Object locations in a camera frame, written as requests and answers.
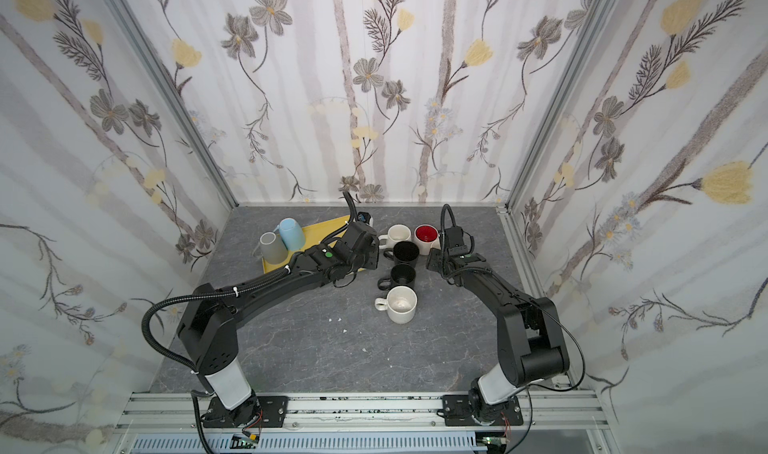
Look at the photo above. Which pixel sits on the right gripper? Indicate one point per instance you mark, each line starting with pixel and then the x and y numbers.
pixel 437 265

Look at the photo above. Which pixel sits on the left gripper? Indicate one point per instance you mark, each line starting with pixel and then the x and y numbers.
pixel 374 252

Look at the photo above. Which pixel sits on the white speckled mug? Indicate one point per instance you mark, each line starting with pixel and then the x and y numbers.
pixel 394 235

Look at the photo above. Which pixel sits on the yellow tray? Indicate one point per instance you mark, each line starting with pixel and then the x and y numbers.
pixel 313 235

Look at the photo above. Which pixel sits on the black and white mug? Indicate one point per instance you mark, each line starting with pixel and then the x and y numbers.
pixel 403 253

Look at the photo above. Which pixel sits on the beige mug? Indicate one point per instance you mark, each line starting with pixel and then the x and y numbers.
pixel 400 304

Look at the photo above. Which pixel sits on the light blue mug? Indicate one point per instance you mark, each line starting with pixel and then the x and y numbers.
pixel 291 234

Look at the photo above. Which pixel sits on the grey mug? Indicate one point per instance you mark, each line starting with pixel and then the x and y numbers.
pixel 271 249

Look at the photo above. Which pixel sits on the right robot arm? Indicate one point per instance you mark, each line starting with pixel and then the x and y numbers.
pixel 530 343

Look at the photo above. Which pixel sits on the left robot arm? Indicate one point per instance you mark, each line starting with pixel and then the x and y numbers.
pixel 209 330

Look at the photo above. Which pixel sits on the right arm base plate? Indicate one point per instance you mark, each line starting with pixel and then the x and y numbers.
pixel 470 410

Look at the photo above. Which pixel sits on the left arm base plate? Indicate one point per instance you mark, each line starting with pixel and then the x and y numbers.
pixel 264 411

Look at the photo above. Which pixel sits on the aluminium mounting rail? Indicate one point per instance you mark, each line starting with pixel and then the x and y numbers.
pixel 346 412

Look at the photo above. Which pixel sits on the white slotted cable duct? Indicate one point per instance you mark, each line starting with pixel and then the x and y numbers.
pixel 351 442

